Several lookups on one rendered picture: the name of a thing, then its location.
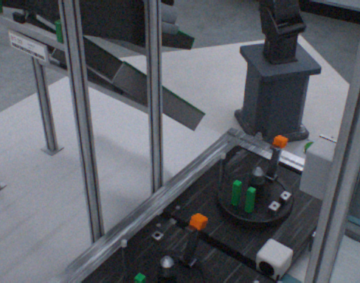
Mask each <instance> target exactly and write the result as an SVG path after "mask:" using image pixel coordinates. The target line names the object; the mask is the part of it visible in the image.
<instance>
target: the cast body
mask: <svg viewBox="0 0 360 283"><path fill-rule="evenodd" d="M178 12H179V8H177V7H175V6H174V0H161V16H162V32H167V33H171V34H174V35H177V32H178V29H179V25H178V24H176V23H175V21H176V18H177V14H178Z"/></svg>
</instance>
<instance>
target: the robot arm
mask: <svg viewBox="0 0 360 283"><path fill-rule="evenodd" d="M258 2H259V7H258V12H260V24H261V29H262V33H263V34H264V35H265V36H266V38H265V40H264V50H262V53H263V54H264V56H266V58H267V59H268V60H269V62H270V63H271V64H272V65H279V64H283V63H296V62H298V59H297V57H296V56H295V55H296V50H297V40H298V36H299V34H298V33H300V32H304V31H305V28H306V27H307V24H306V23H305V19H304V18H303V16H302V12H301V10H300V8H299V0H258ZM287 23H288V24H287ZM281 24H283V25H281ZM278 25H281V26H278ZM277 26H278V27H277Z"/></svg>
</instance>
